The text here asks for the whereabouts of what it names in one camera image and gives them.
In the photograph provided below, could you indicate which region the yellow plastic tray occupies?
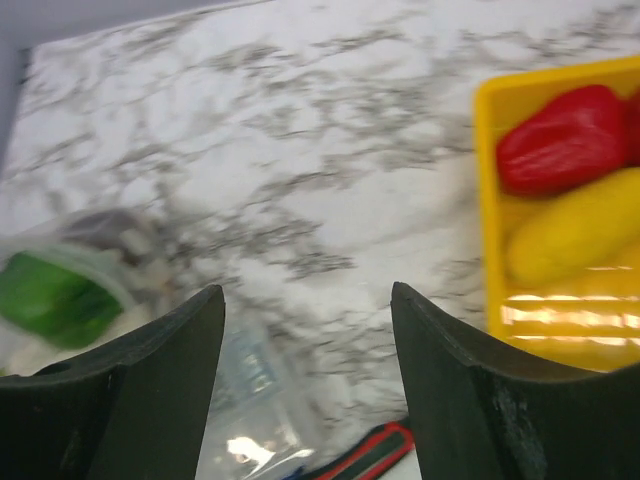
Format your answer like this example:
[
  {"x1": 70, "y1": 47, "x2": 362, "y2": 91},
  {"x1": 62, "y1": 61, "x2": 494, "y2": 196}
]
[{"x1": 474, "y1": 57, "x2": 639, "y2": 371}]

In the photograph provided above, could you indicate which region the green bell pepper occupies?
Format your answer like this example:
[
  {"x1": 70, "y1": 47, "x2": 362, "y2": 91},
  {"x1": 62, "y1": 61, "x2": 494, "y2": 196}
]
[{"x1": 1, "y1": 252, "x2": 123, "y2": 340}]

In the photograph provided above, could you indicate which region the yellow lemon toy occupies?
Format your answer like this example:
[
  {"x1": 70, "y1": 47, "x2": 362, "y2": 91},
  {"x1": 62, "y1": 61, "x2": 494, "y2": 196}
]
[{"x1": 506, "y1": 167, "x2": 639, "y2": 287}]

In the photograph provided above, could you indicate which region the red bell pepper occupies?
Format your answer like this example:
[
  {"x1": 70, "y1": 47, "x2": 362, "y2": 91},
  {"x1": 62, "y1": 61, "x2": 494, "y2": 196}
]
[{"x1": 496, "y1": 85, "x2": 628, "y2": 196}]

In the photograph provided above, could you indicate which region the red tomato toy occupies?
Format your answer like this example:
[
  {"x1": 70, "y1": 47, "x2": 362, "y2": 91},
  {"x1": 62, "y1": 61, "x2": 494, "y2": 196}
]
[{"x1": 624, "y1": 90, "x2": 640, "y2": 166}]

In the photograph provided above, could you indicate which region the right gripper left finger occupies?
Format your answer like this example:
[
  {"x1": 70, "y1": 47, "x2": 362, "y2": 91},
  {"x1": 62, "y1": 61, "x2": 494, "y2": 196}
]
[{"x1": 1, "y1": 285, "x2": 225, "y2": 479}]

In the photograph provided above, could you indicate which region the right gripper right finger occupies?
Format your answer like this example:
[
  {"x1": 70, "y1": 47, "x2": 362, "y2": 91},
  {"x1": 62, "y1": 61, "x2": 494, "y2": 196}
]
[{"x1": 391, "y1": 282, "x2": 639, "y2": 479}]

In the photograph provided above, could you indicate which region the clear zip top bag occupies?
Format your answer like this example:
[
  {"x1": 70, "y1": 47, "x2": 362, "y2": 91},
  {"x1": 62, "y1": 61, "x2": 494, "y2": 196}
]
[{"x1": 1, "y1": 208, "x2": 174, "y2": 340}]

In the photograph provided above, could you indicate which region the red black utility knife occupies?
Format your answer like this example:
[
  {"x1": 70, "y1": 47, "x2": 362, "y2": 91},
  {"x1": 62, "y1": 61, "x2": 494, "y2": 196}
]
[{"x1": 297, "y1": 416, "x2": 414, "y2": 480}]

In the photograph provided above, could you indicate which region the white cauliflower toy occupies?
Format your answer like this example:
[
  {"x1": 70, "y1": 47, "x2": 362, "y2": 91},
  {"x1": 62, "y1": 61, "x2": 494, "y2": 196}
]
[{"x1": 1, "y1": 304, "x2": 153, "y2": 376}]

